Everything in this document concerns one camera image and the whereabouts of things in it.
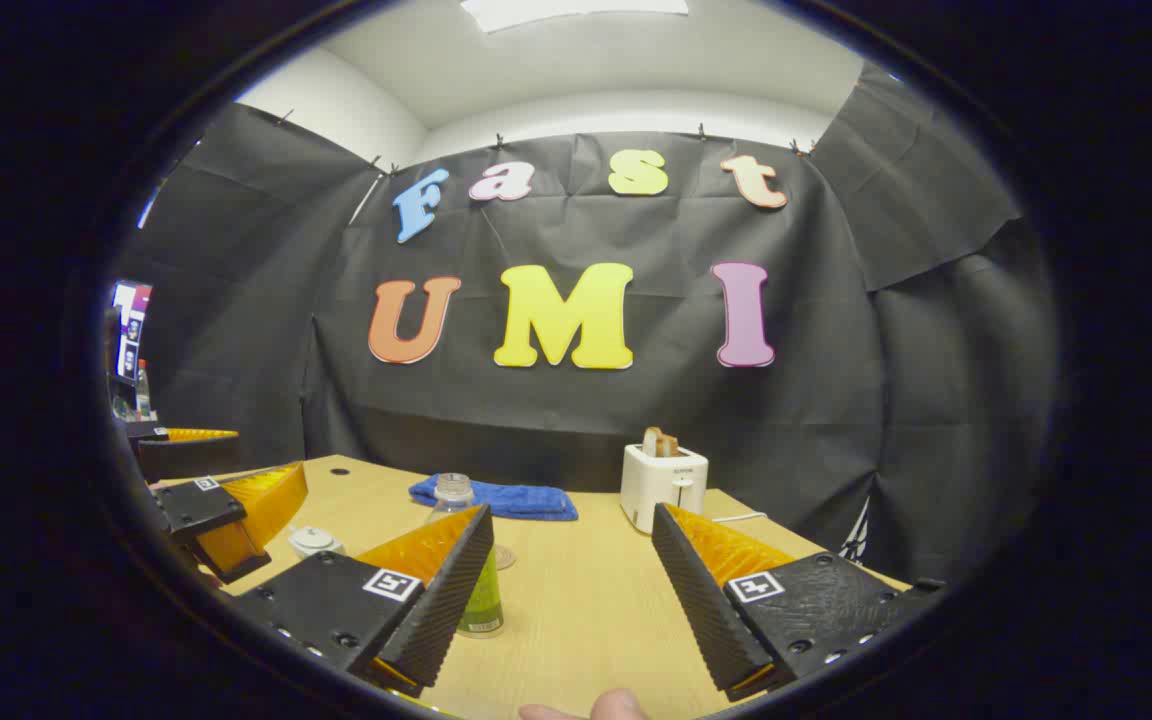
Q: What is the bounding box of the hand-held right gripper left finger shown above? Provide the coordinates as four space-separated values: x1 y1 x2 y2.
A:
234 505 495 698

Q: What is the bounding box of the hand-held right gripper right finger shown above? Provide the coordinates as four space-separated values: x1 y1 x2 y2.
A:
652 503 945 702

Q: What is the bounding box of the green label water bottle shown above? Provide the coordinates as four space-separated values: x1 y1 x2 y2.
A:
424 473 507 638

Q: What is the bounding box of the white toaster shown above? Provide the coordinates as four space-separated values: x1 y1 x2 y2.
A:
621 443 709 534

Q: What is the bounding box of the blue towel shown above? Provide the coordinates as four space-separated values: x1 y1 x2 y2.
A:
408 475 579 522

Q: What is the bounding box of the computer monitor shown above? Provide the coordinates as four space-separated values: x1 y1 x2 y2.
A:
111 280 153 387

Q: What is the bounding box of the black backdrop cloth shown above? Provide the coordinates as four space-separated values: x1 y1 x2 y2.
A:
111 62 1057 586

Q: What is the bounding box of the ceiling light panel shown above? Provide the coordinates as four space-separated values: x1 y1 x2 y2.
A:
461 0 690 33

